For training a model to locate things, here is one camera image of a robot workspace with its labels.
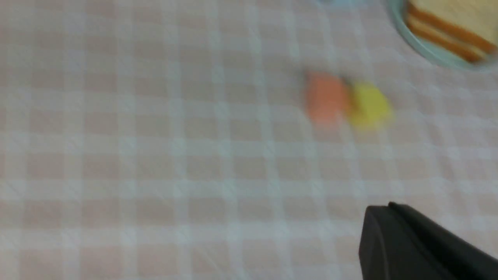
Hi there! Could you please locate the yellow foam block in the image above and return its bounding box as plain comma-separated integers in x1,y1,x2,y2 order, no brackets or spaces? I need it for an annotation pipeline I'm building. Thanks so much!
347,82,394,130

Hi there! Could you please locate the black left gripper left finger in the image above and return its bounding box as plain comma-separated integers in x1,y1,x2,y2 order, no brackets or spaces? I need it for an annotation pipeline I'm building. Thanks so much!
359,206,456,280

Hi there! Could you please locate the pink checkered tablecloth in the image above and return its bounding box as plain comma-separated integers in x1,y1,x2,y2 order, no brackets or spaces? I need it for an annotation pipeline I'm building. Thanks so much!
0,0,497,280

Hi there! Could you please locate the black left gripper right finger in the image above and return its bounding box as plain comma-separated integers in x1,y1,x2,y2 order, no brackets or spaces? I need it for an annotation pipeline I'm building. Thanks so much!
388,202,498,280

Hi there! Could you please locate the orange foam cube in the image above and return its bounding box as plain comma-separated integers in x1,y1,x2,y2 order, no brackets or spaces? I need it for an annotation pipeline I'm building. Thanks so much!
305,71,351,127

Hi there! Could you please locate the toast slice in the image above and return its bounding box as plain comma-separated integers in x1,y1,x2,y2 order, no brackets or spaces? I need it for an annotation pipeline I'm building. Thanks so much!
405,15,488,63
404,0,497,55

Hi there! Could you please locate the green middle plate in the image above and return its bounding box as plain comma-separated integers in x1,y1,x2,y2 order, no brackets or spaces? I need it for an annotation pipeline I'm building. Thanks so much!
385,0,497,72

